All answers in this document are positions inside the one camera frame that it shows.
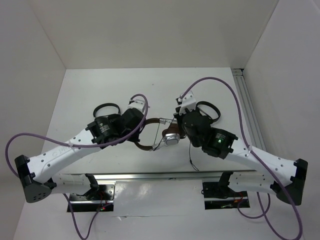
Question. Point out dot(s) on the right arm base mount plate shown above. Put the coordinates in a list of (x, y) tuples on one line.
[(219, 198)]

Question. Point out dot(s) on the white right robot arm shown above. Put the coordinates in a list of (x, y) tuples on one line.
[(274, 175)]

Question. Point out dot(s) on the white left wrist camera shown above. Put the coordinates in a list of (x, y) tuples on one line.
[(138, 104)]

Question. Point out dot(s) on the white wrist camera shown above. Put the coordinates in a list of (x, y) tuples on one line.
[(138, 104), (186, 104)]

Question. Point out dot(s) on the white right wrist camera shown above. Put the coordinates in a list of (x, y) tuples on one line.
[(186, 104)]

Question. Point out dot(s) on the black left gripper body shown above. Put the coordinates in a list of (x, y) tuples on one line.
[(135, 138)]

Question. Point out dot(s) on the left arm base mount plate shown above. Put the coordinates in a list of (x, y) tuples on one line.
[(102, 200)]

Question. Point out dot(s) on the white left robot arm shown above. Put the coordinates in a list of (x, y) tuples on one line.
[(40, 175)]

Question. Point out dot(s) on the large black wrapped headphones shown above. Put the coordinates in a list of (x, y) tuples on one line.
[(202, 106)]

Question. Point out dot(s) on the small black headphones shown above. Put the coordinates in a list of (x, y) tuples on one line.
[(106, 109)]

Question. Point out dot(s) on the aluminium side rail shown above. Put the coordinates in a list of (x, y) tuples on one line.
[(248, 109)]

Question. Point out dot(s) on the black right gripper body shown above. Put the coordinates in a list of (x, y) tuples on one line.
[(181, 126)]

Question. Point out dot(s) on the aluminium table rail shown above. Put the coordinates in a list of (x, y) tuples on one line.
[(105, 179)]

